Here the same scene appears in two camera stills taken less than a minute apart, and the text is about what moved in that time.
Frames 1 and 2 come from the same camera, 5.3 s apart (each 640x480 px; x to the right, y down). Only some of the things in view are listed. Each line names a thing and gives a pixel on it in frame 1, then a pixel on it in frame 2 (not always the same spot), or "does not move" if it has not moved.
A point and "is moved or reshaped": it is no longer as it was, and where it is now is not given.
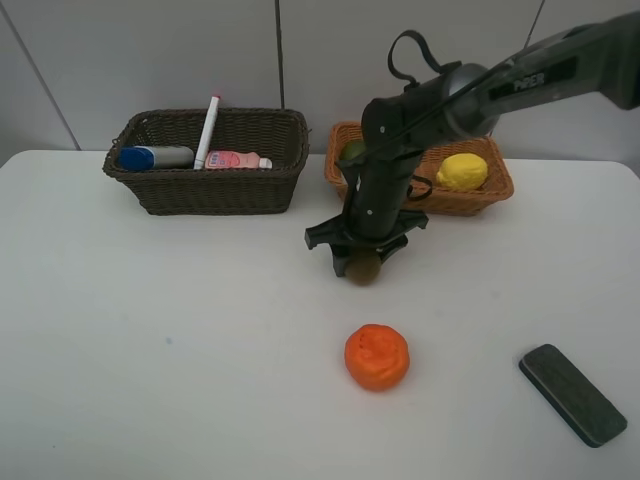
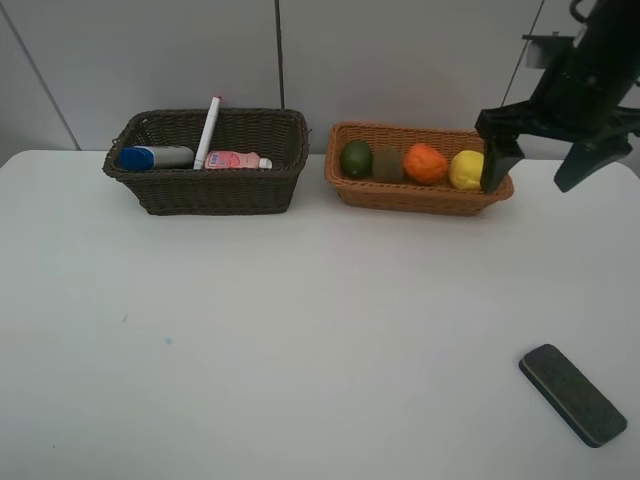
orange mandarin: [377, 357] -> [425, 164]
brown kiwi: [363, 270] is moved or reshaped
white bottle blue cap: [156, 157] does not move
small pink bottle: [223, 159] does not move
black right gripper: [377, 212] -> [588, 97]
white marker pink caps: [206, 135] does not move
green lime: [353, 149] does not move
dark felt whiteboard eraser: [573, 396] does not move
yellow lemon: [463, 172] does not move
